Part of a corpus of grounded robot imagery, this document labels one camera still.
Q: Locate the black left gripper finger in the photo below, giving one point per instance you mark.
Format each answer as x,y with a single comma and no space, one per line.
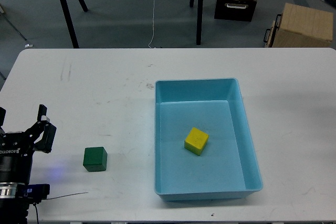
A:
41,135
2,116

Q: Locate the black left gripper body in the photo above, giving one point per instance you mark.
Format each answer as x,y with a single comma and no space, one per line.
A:
16,156

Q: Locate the green wooden block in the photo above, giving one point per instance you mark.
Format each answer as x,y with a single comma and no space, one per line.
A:
95,159

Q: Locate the yellow wooden block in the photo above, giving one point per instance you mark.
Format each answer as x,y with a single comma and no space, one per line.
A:
196,141

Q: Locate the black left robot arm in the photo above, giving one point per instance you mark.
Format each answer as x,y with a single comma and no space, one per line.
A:
13,210

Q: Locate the black storage box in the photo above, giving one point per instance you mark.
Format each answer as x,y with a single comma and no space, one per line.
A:
236,10

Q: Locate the light blue plastic bin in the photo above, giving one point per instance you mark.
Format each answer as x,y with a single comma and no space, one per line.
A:
227,167

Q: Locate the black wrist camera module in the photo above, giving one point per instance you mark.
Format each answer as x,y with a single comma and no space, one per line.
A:
32,194

